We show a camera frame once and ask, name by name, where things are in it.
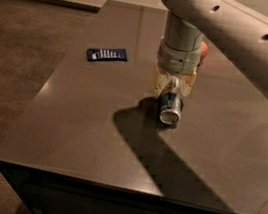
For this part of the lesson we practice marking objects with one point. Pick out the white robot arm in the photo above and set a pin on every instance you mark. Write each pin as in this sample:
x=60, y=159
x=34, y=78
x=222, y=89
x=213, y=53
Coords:
x=240, y=33

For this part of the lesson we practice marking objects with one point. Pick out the red apple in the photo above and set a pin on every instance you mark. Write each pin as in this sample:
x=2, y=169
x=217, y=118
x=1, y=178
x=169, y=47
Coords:
x=204, y=51

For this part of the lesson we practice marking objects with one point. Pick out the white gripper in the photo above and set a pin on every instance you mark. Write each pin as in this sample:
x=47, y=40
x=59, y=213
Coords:
x=178, y=59

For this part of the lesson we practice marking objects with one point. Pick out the Red Bull can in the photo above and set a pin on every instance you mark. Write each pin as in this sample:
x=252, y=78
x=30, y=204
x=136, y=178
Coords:
x=170, y=109

